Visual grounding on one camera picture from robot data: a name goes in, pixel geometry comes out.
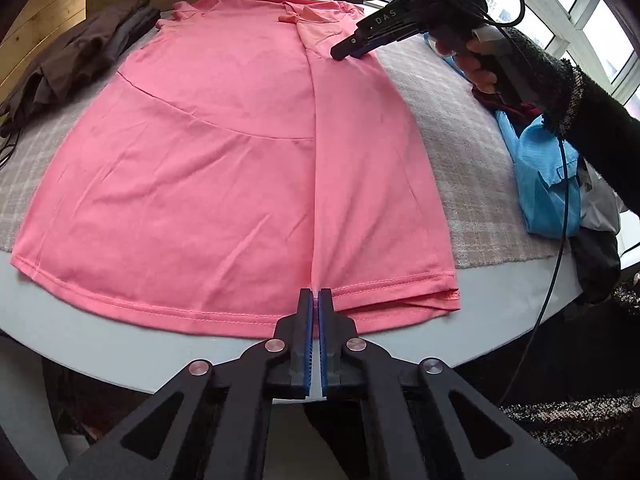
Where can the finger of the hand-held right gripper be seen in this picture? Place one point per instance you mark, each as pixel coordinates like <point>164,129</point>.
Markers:
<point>385,44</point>
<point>360,35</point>

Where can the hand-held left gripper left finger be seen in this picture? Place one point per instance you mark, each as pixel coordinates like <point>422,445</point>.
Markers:
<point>308,360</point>

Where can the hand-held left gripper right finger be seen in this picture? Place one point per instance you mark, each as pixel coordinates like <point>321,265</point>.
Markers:
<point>323,360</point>

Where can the pink T-shirt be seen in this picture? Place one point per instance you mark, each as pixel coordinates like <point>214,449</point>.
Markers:
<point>200,160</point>

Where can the person's right forearm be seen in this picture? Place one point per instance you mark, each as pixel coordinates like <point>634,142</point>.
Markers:
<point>600,120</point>

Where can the person's right hand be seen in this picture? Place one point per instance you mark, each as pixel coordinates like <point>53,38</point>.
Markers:
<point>477,67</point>

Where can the dark red garment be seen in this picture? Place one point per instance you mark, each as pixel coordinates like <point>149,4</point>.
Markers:
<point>520,112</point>

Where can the pink plaid blanket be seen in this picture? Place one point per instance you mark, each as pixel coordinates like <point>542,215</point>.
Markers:
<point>460,160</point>

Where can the blue garment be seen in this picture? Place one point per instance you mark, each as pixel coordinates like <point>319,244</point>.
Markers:
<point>545,185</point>

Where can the white garment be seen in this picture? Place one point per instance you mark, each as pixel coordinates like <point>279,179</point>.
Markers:
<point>600,205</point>

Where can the dark grey garment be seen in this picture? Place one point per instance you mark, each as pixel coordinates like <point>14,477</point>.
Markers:
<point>595,265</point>

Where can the brown cloth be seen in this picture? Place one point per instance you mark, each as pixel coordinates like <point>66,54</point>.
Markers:
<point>65,60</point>

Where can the pine wood panel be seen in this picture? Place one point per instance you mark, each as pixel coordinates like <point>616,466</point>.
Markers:
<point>50,10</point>

